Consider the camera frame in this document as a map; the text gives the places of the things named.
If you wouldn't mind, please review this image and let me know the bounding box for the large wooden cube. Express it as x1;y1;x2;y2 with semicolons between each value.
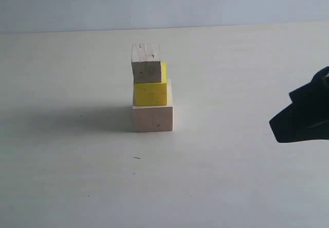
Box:
132;79;174;133

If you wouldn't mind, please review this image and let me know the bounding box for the yellow cube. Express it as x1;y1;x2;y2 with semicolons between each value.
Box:
133;62;168;106

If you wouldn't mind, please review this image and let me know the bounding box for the medium wooden cube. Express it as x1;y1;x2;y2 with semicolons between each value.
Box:
131;43;162;84

